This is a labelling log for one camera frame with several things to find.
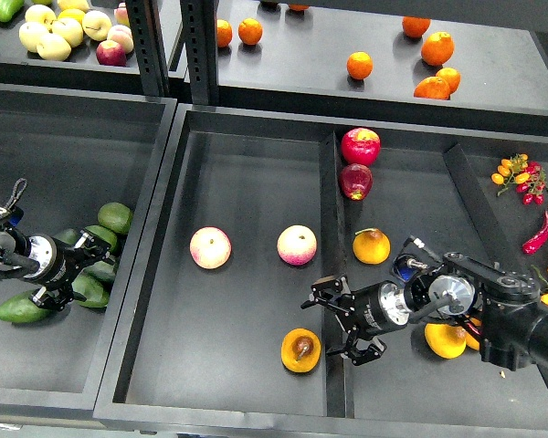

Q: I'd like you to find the black left tray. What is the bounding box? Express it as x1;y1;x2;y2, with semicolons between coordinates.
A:
0;84;177;422

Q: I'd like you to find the black centre tray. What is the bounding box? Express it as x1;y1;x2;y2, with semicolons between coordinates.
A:
94;106;548;437

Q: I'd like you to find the yellow pear right lower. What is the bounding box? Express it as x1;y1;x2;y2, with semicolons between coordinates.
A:
424;323;467;360

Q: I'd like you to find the pink yellow apple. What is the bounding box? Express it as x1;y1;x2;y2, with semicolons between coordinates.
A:
277;224;317;266
189;226;232;269

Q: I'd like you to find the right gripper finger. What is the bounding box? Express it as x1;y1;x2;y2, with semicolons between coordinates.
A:
326;326;387;366
300;275;353;315

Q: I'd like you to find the green avocado top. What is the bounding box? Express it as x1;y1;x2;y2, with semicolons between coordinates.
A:
98;202;133;235

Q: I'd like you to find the dark green avocado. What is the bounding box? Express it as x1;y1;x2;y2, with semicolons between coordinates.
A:
71;273;110;308

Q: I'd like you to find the green avocado behind gripper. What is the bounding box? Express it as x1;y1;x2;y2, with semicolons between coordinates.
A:
53;228;80;246

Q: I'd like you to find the pale yellow apple centre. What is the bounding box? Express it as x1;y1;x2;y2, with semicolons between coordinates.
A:
51;17;84;48

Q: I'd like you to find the pale yellow apple front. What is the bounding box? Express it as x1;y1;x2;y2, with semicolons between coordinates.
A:
37;33;72;61

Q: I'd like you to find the pale yellow apple right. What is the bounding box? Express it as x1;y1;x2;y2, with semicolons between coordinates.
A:
82;10;112;42

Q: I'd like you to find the pale yellow apple left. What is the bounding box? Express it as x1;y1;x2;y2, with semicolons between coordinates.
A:
18;22;49;53

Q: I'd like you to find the orange on shelf lower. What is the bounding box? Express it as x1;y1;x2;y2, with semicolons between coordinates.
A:
414;76;451;100

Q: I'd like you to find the orange on shelf small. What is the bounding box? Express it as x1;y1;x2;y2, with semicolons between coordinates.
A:
436;68;461;94

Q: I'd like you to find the orange on shelf centre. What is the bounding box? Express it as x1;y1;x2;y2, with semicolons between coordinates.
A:
346;51;374;80

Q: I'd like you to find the black tray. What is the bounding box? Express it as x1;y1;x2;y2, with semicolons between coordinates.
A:
94;106;548;437
0;84;177;422

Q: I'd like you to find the pale yellow apple top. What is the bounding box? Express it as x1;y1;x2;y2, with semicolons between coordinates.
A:
25;4;57;29

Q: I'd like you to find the dark red apple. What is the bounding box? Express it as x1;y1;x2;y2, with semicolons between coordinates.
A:
339;163;373;201

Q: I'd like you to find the red apple on shelf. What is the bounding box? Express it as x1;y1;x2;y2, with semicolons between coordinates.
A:
96;40;127;67

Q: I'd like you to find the pale yellow apple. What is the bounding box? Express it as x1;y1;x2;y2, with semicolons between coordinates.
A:
25;4;57;29
51;17;84;48
82;10;112;42
18;22;49;53
37;33;72;61

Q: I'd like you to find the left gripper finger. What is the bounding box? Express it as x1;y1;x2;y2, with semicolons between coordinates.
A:
29;285;87;311
70;230;118;273

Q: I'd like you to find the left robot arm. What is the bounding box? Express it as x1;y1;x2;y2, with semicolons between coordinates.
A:
0;178;116;311

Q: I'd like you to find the black shelf post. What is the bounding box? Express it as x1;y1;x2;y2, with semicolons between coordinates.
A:
125;0;170;98
180;0;219;106

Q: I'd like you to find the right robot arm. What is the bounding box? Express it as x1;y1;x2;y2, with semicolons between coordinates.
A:
301;235;548;390

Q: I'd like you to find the orange on shelf left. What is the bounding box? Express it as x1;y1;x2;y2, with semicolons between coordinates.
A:
216;19;233;48

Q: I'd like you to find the yellow pear middle right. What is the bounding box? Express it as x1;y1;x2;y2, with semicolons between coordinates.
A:
465;318;480;351

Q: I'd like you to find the black shelf post right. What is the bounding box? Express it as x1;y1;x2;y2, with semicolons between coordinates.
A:
180;0;219;106

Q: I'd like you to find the pink yellow apple middle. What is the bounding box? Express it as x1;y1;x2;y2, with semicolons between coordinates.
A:
277;224;317;266

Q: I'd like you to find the green avocado far left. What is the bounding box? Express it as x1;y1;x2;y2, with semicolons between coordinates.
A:
0;290;52;324

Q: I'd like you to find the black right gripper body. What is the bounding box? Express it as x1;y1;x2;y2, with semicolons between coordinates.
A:
342;281;400;340

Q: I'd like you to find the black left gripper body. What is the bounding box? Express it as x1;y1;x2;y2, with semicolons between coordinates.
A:
40;237;85;297

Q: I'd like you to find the red chili pepper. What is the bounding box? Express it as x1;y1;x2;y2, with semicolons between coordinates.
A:
522;211;548;255

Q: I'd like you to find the green avocado middle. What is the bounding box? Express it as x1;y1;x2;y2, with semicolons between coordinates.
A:
85;224;120;255

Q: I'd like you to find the pink peach on shelf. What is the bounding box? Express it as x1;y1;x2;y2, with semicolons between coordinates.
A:
107;25;134;54

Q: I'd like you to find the pink yellow apple left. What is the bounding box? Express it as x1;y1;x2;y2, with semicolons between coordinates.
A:
189;226;232;269

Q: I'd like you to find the cherry tomato bunch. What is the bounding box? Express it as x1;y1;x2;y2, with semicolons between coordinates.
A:
490;153;546;205

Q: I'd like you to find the bright red apple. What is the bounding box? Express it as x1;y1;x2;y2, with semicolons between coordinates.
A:
341;128;381;167

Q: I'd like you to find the black shelf post left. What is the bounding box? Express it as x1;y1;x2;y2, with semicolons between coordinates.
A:
125;0;170;98

